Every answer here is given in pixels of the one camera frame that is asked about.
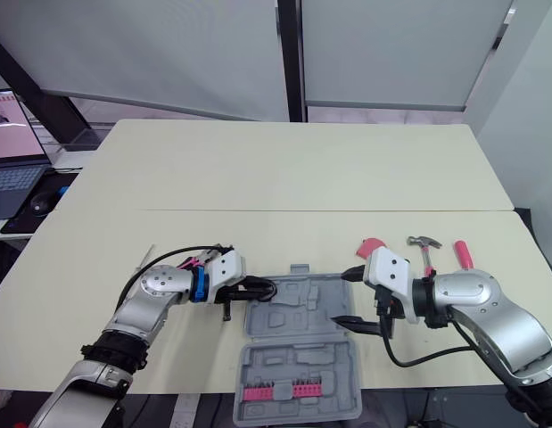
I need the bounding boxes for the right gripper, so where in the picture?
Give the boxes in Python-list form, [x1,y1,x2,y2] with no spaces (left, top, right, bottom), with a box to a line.
[330,265,399,341]

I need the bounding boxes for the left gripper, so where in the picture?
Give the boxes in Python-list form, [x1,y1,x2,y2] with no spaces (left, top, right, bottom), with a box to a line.
[216,275,279,308]

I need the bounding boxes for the pink tape measure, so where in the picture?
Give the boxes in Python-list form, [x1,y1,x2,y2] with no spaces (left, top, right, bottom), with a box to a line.
[355,237,388,260]

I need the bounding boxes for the grey tool case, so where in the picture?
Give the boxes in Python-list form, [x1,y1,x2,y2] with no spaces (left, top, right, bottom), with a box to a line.
[232,264,364,425]

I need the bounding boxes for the pink bit holder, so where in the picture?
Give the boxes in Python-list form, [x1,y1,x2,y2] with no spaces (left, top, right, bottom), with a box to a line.
[292,383,323,399]
[243,386,276,401]

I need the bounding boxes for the thin white stick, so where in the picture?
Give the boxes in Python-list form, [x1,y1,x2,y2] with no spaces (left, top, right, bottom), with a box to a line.
[136,243,157,269]

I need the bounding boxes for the black mouse pad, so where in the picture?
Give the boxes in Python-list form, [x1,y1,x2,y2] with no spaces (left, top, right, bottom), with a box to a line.
[0,170,79,235]

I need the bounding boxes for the grey laptop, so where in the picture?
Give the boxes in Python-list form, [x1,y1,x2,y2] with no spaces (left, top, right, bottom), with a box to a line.
[0,88,53,222]

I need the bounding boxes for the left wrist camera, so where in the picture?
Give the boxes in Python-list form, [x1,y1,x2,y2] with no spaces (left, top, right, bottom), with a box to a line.
[205,250,249,305]

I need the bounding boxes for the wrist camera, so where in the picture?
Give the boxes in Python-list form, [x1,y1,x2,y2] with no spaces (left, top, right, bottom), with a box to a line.
[205,250,249,305]
[362,246,422,325]

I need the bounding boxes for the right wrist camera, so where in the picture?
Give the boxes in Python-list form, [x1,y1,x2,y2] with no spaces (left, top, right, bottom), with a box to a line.
[362,246,422,325]

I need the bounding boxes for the hammer with pink handle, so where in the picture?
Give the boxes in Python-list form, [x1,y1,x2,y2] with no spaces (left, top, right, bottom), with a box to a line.
[406,235,443,278]

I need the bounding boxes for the black cable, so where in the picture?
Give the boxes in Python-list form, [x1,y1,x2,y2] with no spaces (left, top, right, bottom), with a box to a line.
[116,244,224,313]
[375,289,486,369]

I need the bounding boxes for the pink handled screwdriver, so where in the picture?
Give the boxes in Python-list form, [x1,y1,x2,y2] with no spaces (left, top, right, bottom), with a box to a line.
[453,240,477,271]

